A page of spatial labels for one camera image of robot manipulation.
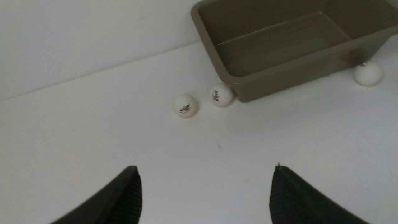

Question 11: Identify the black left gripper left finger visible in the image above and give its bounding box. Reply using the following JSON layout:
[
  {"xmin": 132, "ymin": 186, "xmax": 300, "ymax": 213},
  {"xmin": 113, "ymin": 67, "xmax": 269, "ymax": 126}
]
[{"xmin": 53, "ymin": 166, "xmax": 142, "ymax": 224}]

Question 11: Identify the white ping-pong ball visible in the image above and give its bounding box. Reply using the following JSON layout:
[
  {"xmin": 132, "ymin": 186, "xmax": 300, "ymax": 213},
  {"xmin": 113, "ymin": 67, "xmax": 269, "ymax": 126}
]
[
  {"xmin": 173, "ymin": 94, "xmax": 198, "ymax": 119},
  {"xmin": 210, "ymin": 83, "xmax": 234, "ymax": 107},
  {"xmin": 353, "ymin": 61, "xmax": 384, "ymax": 86}
]

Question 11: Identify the tan plastic storage bin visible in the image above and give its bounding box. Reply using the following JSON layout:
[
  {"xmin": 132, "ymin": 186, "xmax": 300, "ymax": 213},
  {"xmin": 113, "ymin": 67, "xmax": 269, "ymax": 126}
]
[{"xmin": 191, "ymin": 0, "xmax": 398, "ymax": 102}]

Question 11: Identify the white ping-pong ball beside bin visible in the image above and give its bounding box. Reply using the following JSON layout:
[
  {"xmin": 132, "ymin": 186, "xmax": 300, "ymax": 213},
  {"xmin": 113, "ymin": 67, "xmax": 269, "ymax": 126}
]
[{"xmin": 210, "ymin": 83, "xmax": 234, "ymax": 107}]

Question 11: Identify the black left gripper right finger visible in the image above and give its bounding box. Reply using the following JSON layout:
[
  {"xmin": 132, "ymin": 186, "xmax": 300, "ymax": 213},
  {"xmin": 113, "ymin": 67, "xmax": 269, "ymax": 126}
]
[{"xmin": 270, "ymin": 165, "xmax": 366, "ymax": 224}]

